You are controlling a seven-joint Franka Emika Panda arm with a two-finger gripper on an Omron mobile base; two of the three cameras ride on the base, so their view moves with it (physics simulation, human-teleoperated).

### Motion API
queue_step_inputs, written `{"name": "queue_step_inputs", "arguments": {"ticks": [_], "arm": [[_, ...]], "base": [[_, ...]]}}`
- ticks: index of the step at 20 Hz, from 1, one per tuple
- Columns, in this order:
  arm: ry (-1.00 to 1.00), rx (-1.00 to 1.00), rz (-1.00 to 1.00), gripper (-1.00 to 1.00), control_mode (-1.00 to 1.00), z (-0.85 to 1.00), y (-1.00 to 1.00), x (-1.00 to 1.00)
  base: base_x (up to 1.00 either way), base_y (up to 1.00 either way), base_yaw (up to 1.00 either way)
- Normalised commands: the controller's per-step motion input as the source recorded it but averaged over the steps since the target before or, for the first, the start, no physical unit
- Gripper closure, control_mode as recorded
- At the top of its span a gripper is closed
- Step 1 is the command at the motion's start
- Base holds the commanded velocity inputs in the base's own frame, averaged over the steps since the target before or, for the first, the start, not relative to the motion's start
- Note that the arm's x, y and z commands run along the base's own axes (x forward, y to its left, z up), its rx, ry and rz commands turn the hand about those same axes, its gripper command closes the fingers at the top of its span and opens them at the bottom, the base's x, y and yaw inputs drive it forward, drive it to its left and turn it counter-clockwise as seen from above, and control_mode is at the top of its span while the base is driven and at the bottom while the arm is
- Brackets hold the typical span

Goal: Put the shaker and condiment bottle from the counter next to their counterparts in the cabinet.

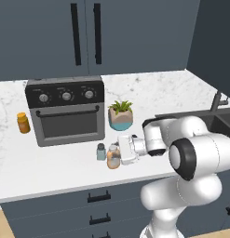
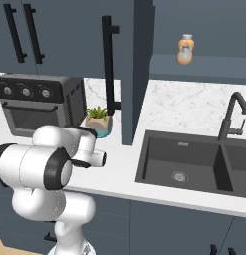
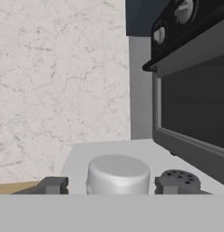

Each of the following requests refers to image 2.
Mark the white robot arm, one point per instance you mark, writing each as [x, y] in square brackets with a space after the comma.
[28, 166]

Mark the open blue cabinet door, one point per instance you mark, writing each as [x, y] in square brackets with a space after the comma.
[136, 66]

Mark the blue base cabinet front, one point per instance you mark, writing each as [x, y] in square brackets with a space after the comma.
[111, 222]

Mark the orange condiment bottle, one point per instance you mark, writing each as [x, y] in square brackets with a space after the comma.
[185, 50]

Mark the blue base cabinet door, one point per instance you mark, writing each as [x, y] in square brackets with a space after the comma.
[240, 239]
[174, 229]

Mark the open blue cabinet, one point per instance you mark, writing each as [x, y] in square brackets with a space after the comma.
[214, 30]

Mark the potted green plant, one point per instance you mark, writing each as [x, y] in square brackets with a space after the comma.
[98, 123]

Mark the dark grey sink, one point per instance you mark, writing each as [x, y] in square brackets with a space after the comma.
[181, 162]

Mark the black toaster oven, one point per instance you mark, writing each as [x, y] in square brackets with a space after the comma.
[31, 109]

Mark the black tap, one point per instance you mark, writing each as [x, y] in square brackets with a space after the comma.
[229, 116]

